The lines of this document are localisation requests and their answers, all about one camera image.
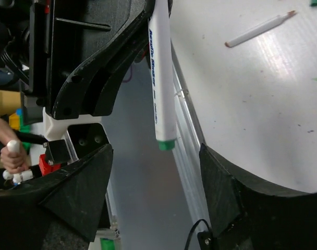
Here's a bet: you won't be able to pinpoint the operator hand in background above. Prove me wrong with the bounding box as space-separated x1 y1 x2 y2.
0 114 28 172

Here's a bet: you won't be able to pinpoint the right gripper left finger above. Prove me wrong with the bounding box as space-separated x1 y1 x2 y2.
0 144 113 249

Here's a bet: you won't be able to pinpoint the white green-tip pen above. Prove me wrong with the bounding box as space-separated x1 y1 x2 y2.
148 0 177 151

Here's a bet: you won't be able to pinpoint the aluminium rail frame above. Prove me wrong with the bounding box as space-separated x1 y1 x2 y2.
64 44 216 250

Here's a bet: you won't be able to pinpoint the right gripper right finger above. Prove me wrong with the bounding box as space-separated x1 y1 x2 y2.
199 145 317 249

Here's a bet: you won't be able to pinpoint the green pen cap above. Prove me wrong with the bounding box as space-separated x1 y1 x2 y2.
310 0 317 7

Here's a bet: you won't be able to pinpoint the colourful background blocks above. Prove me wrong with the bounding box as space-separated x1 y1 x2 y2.
0 90 31 146

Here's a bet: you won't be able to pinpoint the white teleoperation handle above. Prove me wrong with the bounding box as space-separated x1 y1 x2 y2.
1 140 33 185

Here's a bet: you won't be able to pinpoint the white brown-tip pen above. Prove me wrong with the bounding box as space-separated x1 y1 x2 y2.
224 10 297 48

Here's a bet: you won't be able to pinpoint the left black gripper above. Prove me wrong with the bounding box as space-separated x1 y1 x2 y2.
29 1 155 120

